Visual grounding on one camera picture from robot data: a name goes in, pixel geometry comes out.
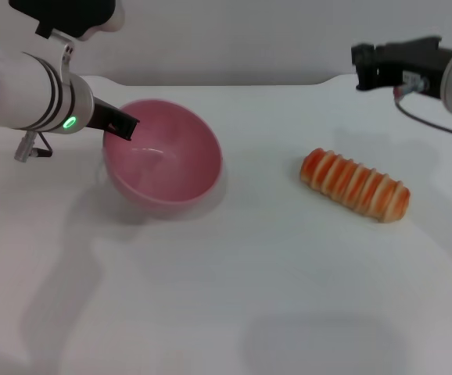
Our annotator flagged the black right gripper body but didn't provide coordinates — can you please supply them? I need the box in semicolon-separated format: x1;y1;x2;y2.
378;35;452;98

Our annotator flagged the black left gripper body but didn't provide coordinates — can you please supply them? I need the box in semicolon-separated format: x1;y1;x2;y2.
87;97;113;133

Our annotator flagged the pink plastic bowl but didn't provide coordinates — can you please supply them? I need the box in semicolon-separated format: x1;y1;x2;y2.
101;98;224;213

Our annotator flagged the striped orange bread roll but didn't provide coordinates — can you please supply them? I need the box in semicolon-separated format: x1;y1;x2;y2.
299;147;411;224

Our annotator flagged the left arm cable with connector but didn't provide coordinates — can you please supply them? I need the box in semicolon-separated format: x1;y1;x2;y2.
13;131;54;162

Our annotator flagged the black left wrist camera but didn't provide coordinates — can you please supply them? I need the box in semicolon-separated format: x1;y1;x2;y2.
9;0;126;40

